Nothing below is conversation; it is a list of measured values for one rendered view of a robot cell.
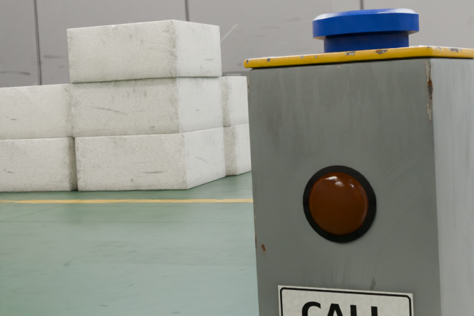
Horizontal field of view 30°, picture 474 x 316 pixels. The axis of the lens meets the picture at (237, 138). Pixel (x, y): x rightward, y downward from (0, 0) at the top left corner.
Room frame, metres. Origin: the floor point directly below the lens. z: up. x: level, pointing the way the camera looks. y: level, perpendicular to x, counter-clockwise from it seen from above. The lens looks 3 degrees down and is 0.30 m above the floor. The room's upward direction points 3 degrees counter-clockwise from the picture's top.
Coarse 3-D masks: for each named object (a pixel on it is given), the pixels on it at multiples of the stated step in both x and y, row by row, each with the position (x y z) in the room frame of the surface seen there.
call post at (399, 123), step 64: (320, 64) 0.31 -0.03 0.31; (384, 64) 0.30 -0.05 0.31; (448, 64) 0.31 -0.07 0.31; (256, 128) 0.32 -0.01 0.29; (320, 128) 0.31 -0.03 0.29; (384, 128) 0.30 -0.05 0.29; (448, 128) 0.30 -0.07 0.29; (256, 192) 0.32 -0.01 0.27; (384, 192) 0.30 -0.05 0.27; (448, 192) 0.30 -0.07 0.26; (256, 256) 0.32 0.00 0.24; (320, 256) 0.31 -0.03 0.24; (384, 256) 0.30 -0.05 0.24; (448, 256) 0.30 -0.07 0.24
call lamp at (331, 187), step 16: (336, 176) 0.30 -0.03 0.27; (352, 176) 0.30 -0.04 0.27; (320, 192) 0.31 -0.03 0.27; (336, 192) 0.30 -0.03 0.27; (352, 192) 0.30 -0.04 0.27; (320, 208) 0.31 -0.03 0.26; (336, 208) 0.30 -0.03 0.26; (352, 208) 0.30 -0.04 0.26; (320, 224) 0.31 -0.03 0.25; (336, 224) 0.30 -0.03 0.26; (352, 224) 0.30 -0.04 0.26
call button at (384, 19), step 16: (320, 16) 0.33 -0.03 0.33; (336, 16) 0.32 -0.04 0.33; (352, 16) 0.32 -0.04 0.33; (368, 16) 0.32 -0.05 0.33; (384, 16) 0.32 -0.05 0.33; (400, 16) 0.32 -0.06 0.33; (416, 16) 0.33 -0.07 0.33; (320, 32) 0.33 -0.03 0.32; (336, 32) 0.32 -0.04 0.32; (352, 32) 0.32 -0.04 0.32; (368, 32) 0.32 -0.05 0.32; (384, 32) 0.32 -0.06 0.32; (400, 32) 0.32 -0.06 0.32; (416, 32) 0.34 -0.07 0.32; (336, 48) 0.33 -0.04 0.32; (352, 48) 0.32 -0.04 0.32; (368, 48) 0.32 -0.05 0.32; (384, 48) 0.32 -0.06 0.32
